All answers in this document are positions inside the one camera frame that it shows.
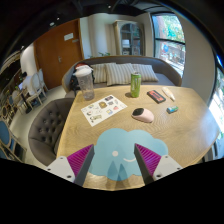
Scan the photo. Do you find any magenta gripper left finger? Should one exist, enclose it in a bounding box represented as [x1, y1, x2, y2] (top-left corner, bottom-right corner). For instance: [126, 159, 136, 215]
[46, 144, 95, 186]

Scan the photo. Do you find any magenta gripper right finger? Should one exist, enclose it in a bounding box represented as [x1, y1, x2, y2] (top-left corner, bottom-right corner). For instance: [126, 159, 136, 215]
[134, 144, 182, 184]

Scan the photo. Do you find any blue cloud mouse pad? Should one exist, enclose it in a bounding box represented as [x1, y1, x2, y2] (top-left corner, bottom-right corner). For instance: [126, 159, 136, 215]
[89, 128, 168, 181]

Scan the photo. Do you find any pink computer mouse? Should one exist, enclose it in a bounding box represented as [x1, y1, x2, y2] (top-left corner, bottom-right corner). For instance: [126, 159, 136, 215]
[132, 108, 154, 123]

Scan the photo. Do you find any grey tufted armchair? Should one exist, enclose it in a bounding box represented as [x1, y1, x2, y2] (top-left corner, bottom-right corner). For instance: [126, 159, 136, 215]
[28, 98, 74, 166]

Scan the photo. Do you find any small teal eraser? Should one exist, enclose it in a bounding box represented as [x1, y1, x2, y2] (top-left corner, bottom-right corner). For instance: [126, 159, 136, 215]
[166, 106, 179, 114]

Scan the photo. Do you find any white sticker sheet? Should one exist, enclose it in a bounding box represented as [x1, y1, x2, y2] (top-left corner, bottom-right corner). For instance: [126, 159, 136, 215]
[81, 95, 127, 127]

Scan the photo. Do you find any blue wooden chair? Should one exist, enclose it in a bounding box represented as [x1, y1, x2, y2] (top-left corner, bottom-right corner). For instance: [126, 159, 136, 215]
[0, 118, 26, 163]

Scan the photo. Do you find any black red phone case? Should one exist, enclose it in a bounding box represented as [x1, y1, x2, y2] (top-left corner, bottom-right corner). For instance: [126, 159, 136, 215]
[147, 90, 166, 103]

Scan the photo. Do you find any green drink can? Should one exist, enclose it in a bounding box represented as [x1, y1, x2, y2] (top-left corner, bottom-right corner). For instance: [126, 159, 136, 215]
[131, 72, 141, 98]

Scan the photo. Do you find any striped cushion right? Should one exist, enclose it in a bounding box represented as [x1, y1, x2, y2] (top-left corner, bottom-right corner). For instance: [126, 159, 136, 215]
[133, 64, 159, 82]

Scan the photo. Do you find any striped cushion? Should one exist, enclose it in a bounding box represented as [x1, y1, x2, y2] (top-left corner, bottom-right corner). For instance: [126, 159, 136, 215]
[92, 63, 115, 85]
[133, 64, 159, 82]
[105, 63, 134, 86]

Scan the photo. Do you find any white chair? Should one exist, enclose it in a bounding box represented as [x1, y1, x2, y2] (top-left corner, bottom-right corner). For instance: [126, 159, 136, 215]
[22, 72, 46, 107]

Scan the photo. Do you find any grey curved sofa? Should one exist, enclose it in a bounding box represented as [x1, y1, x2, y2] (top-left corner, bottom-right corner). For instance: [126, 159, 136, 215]
[62, 56, 182, 93]

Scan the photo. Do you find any striped cushion middle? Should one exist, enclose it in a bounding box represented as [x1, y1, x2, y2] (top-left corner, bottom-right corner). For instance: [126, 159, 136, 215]
[105, 63, 134, 86]

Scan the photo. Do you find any striped cushion left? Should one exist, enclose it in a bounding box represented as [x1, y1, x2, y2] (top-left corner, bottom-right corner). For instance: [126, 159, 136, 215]
[92, 63, 115, 85]

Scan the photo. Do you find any orange wooden door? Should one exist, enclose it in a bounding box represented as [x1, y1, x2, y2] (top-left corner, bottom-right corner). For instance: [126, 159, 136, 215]
[34, 19, 83, 89]

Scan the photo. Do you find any large window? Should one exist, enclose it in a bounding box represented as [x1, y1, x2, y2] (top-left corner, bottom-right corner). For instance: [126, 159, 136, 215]
[152, 13, 186, 76]

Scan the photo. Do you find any beige glass cabinet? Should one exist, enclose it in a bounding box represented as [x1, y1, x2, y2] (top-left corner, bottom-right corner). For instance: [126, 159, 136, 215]
[113, 20, 144, 56]

